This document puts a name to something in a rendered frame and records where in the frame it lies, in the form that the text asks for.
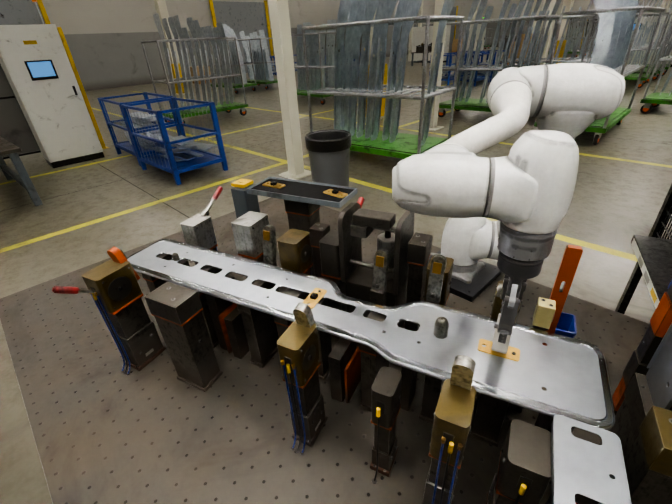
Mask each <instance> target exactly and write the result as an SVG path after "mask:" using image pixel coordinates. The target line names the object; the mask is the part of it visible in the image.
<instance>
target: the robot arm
mask: <svg viewBox="0 0 672 504"><path fill-rule="evenodd" d="M624 91H625V79H624V77H623V76H622V75H621V74H619V73H617V72H616V71H615V70H614V69H611V68H609V67H606V66H602V65H597V64H587V63H559V64H553V65H537V66H526V67H520V68H517V67H510V68H506V69H504V70H502V71H501V72H499V73H498V74H497V75H496V76H495V77H494V78H493V80H492V81H491V83H490V85H489V88H488V93H487V101H488V106H489V108H490V110H491V111H492V113H493V115H494V116H493V117H491V118H489V119H487V120H485V121H483V122H481V123H479V124H477V125H475V126H473V127H471V128H469V129H467V130H465V131H463V132H461V133H459V134H457V135H455V136H453V137H451V138H450V139H448V140H447V141H445V142H444V143H443V144H439V145H437V146H435V147H433V148H431V149H430V150H429V151H425V152H423V153H422V154H417V155H412V156H410V157H407V158H405V159H403V160H401V161H399V162H398V163H397V165H396V166H395V167H394V168H393V170H392V198H393V200H394V201H395V202H396V203H397V204H398V206H400V207H401V208H403V209H405V210H408V211H411V212H414V213H417V214H422V215H428V216H436V217H448V220H447V222H446V225H445V227H444V231H443V235H442V242H441V255H443V256H445V257H449V258H453V259H454V263H453V264H454V266H453V270H452V278H455V279H458V280H460V281H462V282H464V283H466V284H471V283H472V279H473V278H474V277H475V276H476V274H477V273H478V272H479V271H480V270H481V269H483V268H484V267H485V264H484V263H483V262H479V261H478V260H479V259H484V258H489V259H494V260H497V267H498V269H499V270H500V271H501V272H502V273H504V274H505V276H504V282H503V293H502V300H503V301H502V303H501V304H502V308H501V309H500V311H501V313H499V315H498V319H497V324H494V328H495V333H494V338H493V344H492V348H491V350H493V351H497V352H500V353H504V354H507V350H508V346H509V342H510V338H511V334H512V330H513V325H514V321H515V317H516V316H517V310H518V307H519V304H520V303H521V300H522V296H523V292H525V290H526V286H527V283H526V281H527V279H531V278H534V277H536V276H538V275H539V274H540V272H541V269H542V265H543V262H544V259H545V258H547V257H548V256H549V255H550V253H551V250H552V246H553V243H554V239H555V236H556V234H557V231H558V226H559V224H560V222H561V220H562V218H563V217H564V216H565V214H566V213H567V210H568V208H569V205H570V203H571V200H572V197H573V193H574V189H575V184H576V179H577V173H578V165H579V149H578V146H577V144H576V142H575V138H576V137H577V136H578V135H580V134H581V133H582V132H584V131H585V129H586V128H587V127H588V126H589V125H590V124H592V123H593V122H594V121H595V119H602V118H604V117H606V116H608V115H610V114H611V113H613V112H614V111H615V109H617V108H618V106H619V105H620V103H621V101H622V99H623V96H624ZM529 117H537V126H538V129H539V130H530V131H527V132H525V133H524V134H523V135H522V136H521V137H520V138H519V139H518V140H517V141H516V142H515V143H514V145H513V146H512V148H511V150H510V154H509V156H503V157H496V158H486V157H477V156H476V154H477V153H479V152H481V151H483V150H485V149H487V148H489V147H491V146H493V145H496V144H498V143H500V142H502V141H504V140H506V139H508V138H510V137H512V136H513V135H515V134H516V133H518V132H519V131H520V130H521V129H522V128H523V127H524V126H525V124H526V123H527V121H528V118H529ZM486 218H491V219H496V220H498V221H490V220H488V219H486ZM518 296H519V297H518Z"/></svg>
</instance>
